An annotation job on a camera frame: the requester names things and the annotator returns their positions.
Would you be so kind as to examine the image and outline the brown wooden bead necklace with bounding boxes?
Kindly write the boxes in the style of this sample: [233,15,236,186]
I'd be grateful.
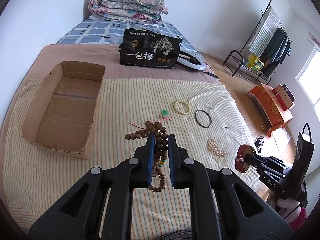
[124,121,168,193]

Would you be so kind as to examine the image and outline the pearl bead necklace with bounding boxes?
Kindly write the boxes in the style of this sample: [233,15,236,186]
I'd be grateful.
[207,138,227,158]

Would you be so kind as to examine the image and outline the cream bead bracelet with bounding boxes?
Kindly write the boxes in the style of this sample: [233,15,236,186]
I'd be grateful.
[172,100,192,116]

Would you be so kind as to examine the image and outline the black bangle ring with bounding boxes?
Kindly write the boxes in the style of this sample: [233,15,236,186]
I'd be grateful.
[195,109,213,128]

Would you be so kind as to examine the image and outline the brown leather strap watch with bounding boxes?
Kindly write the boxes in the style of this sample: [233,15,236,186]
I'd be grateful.
[235,145,255,173]

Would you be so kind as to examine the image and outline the yellow striped blanket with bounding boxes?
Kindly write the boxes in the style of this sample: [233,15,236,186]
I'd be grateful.
[3,79,253,229]

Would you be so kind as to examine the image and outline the orange cloth covered table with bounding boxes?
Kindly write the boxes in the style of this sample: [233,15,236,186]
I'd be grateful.
[248,83,293,137]

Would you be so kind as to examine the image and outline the stacked gift boxes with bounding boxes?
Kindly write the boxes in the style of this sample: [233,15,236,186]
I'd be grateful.
[272,84,296,111]

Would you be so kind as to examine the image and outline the open cardboard box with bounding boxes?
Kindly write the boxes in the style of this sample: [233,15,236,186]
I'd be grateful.
[22,61,105,159]

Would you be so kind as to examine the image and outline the black snack bag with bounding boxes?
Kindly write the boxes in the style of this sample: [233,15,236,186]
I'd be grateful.
[119,29,182,69]

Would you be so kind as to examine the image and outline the yellow box on rack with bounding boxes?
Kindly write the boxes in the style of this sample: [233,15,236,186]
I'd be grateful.
[247,54,264,74]

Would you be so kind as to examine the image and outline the dark hanging clothes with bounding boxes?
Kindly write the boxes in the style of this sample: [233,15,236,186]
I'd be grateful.
[260,28,292,79]

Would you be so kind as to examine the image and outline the black clothes rack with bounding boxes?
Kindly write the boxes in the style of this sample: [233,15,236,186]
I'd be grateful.
[222,0,289,85]

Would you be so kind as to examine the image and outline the blue checked bed sheet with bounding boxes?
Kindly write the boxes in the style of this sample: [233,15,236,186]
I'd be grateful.
[58,18,197,52]

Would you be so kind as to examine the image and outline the brown bed blanket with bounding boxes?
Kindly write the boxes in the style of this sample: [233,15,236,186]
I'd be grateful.
[1,44,220,168]

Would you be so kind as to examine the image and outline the folded floral quilt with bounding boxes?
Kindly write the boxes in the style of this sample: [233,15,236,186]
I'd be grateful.
[88,0,169,23]

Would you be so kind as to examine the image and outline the striped hanging towel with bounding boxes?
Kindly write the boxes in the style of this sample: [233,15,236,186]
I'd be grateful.
[246,6,281,57]

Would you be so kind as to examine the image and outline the white ring light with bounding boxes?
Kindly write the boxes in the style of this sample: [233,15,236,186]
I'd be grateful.
[176,48,206,72]

